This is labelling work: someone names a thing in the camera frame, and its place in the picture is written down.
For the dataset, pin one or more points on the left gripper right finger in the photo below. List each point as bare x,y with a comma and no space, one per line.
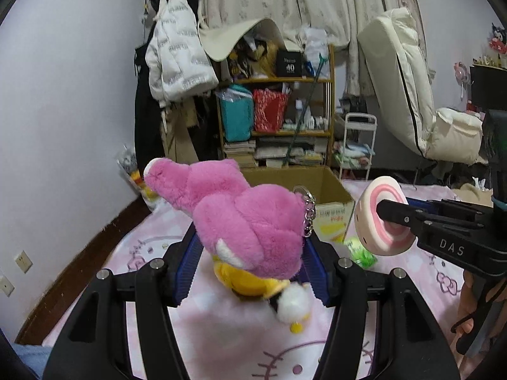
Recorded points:
320,262

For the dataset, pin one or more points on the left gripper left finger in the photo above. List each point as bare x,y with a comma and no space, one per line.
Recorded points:
182,259

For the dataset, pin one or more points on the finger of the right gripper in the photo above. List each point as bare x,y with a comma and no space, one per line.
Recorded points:
431,203
412,217

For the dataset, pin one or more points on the pink swirl roll plush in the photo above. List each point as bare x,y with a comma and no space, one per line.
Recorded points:
376,232

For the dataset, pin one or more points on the white fluffy pompom plush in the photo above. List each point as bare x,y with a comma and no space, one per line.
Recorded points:
292,306

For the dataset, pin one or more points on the pink fluffy plush toy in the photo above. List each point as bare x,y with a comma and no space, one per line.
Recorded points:
258,229

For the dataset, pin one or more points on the green tissue pack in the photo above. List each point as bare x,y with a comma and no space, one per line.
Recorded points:
361,256

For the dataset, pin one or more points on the open cardboard box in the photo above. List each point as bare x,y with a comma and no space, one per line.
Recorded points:
334,205

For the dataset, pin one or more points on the pink Hello Kitty bedsheet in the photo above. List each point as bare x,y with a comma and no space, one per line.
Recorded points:
223,337

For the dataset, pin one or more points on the white rolling cart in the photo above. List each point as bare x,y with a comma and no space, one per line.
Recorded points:
354,147

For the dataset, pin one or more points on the stack of books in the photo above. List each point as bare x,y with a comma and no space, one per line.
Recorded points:
242,153

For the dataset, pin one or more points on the black hanging coat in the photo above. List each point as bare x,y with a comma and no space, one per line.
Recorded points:
148,141

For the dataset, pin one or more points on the teal bag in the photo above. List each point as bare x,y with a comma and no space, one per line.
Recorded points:
237,111

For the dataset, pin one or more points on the red shopping bag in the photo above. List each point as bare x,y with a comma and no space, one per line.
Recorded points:
269,110

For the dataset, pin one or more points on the wooden bookshelf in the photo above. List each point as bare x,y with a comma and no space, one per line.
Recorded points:
252,65

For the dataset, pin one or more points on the green pole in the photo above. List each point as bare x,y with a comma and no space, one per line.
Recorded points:
297,131

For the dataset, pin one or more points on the white puffer jacket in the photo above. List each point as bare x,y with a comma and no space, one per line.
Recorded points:
178,65

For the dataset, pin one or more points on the black box number 40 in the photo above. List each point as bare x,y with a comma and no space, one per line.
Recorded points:
289,63

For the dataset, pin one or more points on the cream floral curtain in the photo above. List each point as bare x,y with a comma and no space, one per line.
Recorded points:
341,19

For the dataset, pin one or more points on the beige wide brim hat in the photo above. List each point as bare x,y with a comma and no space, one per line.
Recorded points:
218,43

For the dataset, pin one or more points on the wall socket upper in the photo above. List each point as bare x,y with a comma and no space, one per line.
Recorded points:
23,262

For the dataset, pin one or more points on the wall socket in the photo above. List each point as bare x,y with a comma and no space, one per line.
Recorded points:
23,262
6,286

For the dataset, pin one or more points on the wall socket lower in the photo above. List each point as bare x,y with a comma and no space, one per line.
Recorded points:
6,286

